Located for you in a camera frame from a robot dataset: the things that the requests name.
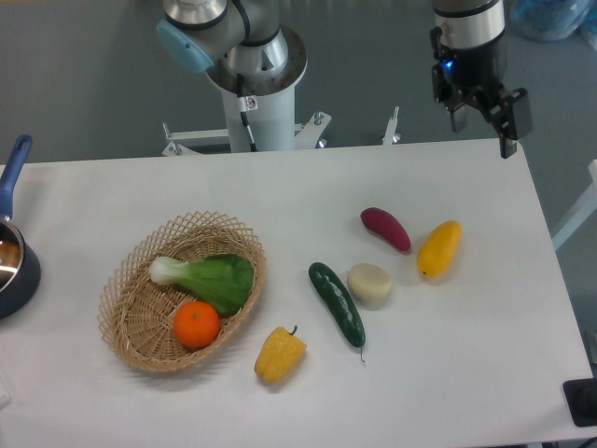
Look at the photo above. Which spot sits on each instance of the orange fruit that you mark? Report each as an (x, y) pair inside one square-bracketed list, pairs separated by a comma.
[(196, 324)]

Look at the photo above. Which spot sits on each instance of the green cucumber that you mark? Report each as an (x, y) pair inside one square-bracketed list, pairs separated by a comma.
[(340, 304)]

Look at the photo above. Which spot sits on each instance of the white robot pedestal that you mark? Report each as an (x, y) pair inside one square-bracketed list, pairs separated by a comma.
[(266, 120)]

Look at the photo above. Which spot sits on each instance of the black device at edge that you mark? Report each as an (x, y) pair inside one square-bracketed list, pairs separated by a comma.
[(580, 396)]

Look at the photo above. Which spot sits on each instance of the woven wicker basket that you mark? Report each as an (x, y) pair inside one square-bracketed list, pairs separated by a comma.
[(136, 315)]

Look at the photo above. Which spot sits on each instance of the blue saucepan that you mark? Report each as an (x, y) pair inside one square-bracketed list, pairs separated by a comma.
[(20, 266)]

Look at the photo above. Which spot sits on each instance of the white round bun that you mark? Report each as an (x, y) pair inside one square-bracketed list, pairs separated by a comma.
[(370, 284)]

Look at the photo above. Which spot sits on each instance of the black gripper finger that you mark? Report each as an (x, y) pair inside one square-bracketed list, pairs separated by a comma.
[(511, 118), (456, 103)]

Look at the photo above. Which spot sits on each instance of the yellow mango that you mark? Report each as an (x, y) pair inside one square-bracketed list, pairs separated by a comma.
[(439, 249)]

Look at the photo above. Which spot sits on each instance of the white frame at right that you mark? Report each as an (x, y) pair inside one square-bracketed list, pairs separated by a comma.
[(577, 214)]

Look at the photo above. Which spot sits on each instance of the purple sweet potato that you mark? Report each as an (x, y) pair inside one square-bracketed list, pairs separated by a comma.
[(386, 226)]

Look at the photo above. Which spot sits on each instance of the white metal base frame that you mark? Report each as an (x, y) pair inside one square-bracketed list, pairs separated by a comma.
[(307, 135)]

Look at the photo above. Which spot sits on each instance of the green bok choy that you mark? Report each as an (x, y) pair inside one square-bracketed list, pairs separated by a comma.
[(223, 281)]

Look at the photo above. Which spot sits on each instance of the yellow bell pepper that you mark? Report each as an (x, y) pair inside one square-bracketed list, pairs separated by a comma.
[(279, 356)]

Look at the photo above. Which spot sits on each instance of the blue plastic bag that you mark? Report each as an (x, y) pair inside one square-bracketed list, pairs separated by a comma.
[(554, 21)]

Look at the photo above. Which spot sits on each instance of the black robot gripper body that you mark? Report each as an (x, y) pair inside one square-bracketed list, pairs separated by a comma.
[(471, 77)]

